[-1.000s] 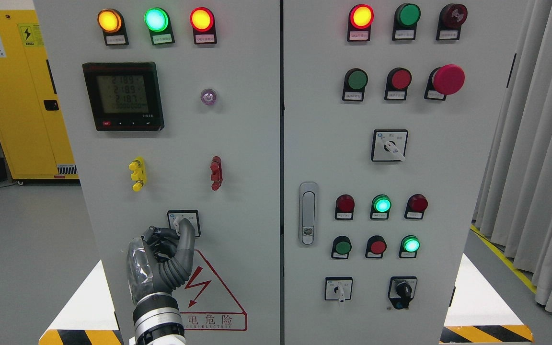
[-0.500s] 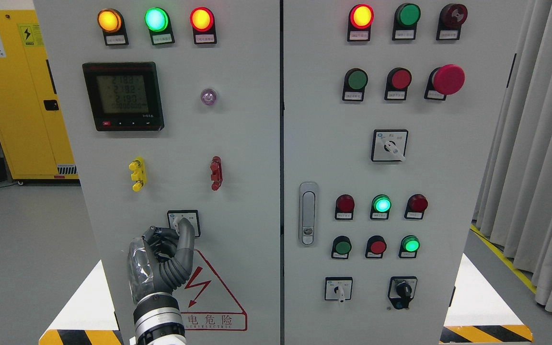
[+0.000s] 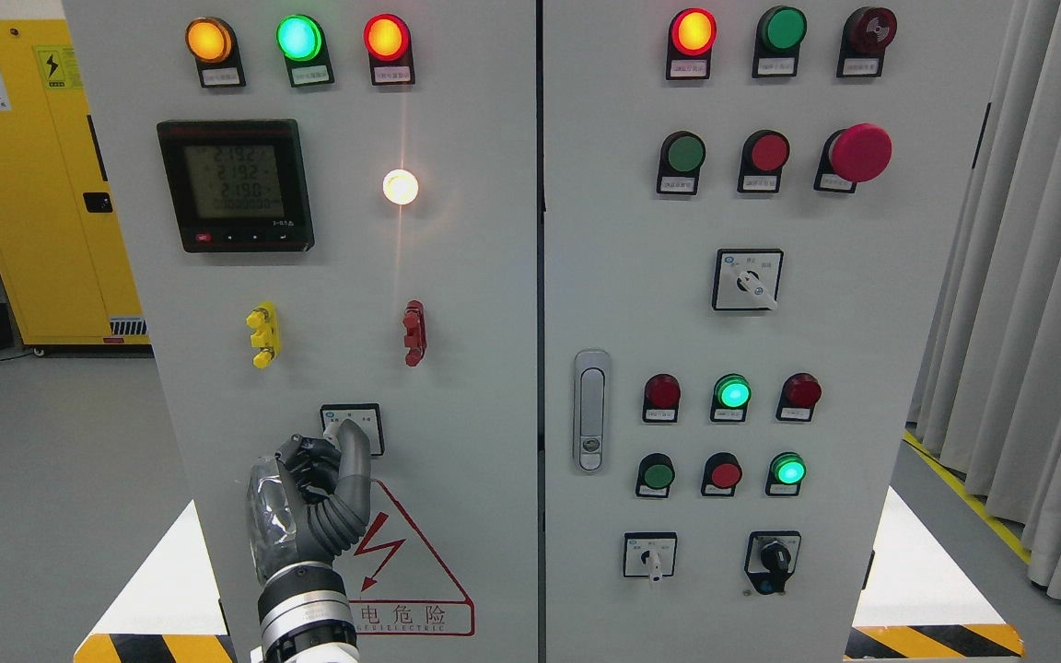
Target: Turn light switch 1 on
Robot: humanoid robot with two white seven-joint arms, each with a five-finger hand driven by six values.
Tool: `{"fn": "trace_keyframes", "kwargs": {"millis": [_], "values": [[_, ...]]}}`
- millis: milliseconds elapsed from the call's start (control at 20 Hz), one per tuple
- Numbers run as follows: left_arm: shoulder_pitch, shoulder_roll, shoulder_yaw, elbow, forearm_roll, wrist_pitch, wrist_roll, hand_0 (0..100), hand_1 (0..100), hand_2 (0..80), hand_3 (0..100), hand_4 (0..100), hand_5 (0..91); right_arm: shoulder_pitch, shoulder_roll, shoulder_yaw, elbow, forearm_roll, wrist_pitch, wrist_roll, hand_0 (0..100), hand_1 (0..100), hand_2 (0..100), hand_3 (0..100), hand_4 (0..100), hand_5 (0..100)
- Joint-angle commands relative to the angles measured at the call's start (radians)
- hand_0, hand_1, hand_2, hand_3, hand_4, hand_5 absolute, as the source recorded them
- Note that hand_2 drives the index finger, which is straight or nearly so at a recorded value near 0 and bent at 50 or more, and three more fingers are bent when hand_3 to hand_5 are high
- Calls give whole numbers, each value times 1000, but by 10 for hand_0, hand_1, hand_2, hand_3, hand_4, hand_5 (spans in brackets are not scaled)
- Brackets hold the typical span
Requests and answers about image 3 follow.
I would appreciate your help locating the red electric hazard warning sticker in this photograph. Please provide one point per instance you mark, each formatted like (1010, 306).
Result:
(398, 584)

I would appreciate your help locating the green unlit indicator lamp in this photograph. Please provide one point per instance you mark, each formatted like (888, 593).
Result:
(778, 35)

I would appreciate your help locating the white rotary selector switch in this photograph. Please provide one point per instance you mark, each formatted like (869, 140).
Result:
(746, 280)
(649, 555)
(365, 415)

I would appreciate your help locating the silver cabinet door handle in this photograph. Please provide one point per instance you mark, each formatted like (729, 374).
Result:
(590, 382)

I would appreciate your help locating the dark red indicator lamp right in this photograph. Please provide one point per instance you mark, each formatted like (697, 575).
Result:
(799, 396)

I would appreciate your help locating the white rotary selector switch bottom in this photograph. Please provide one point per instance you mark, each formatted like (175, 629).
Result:
(649, 555)

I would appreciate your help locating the red terminal connector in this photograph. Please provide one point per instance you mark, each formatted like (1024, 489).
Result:
(414, 340)

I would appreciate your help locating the green push button upper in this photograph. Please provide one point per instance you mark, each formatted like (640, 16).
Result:
(681, 157)

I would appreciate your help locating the red push button upper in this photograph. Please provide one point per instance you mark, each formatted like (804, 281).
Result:
(762, 158)

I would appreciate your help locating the green lit push button lower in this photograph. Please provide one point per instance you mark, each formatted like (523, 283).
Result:
(787, 471)

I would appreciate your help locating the small clear light bulb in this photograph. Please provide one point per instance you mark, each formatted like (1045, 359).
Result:
(400, 187)

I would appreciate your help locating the green lit indicator lamp middle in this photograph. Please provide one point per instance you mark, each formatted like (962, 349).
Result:
(730, 400)

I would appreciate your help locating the dark red indicator lamp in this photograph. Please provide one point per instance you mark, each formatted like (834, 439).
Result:
(799, 396)
(661, 400)

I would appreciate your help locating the grey electrical control cabinet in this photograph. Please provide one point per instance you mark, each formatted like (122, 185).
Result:
(534, 130)

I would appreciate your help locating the red push button lower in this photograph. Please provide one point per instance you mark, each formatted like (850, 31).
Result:
(721, 477)

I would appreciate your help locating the green lit indicator lamp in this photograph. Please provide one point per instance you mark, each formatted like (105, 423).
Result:
(730, 400)
(304, 48)

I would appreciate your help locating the red-orange indicator lamp right door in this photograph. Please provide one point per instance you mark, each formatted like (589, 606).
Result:
(690, 39)

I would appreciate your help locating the red-orange indicator lamp left door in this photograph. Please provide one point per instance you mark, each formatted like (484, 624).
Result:
(389, 51)

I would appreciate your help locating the red push button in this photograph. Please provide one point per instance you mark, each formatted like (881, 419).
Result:
(721, 477)
(762, 158)

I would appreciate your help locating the yellow terminal connector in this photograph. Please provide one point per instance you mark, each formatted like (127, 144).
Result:
(265, 336)

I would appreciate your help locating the grey curtain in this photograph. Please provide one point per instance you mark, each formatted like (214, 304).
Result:
(988, 395)

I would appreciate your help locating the black digital power meter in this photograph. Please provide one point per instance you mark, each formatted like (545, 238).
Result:
(238, 185)

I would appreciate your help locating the white base platform hazard stripes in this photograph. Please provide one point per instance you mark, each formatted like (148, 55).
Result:
(917, 604)

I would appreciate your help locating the dark red buzzer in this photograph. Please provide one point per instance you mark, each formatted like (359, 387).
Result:
(866, 35)

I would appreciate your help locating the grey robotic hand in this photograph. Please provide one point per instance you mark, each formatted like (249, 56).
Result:
(310, 500)

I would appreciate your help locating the black knob selector switch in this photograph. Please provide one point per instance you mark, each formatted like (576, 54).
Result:
(771, 560)

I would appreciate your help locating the red emergency stop mushroom button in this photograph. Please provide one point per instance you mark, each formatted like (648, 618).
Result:
(853, 155)

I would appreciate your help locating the orange indicator lamp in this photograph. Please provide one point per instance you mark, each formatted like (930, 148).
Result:
(215, 50)

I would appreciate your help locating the red-orange indicator lamp door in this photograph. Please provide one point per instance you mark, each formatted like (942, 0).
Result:
(690, 39)
(389, 51)

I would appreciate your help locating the dark red indicator lamp left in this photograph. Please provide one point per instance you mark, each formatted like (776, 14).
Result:
(661, 400)

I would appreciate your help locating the yellow safety storage cabinet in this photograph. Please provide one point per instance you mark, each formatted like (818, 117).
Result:
(64, 266)

